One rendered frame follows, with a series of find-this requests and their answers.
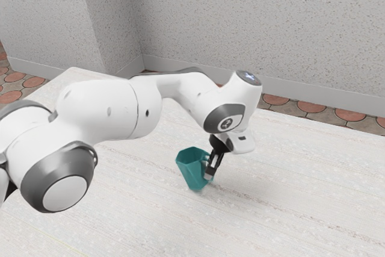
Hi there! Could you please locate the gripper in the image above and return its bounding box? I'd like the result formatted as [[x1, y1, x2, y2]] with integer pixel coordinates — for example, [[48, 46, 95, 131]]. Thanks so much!
[[205, 134, 235, 181]]

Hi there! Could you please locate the teal faceted mug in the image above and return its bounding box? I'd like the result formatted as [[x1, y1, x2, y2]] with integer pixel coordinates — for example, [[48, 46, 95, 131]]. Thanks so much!
[[175, 146, 215, 193]]

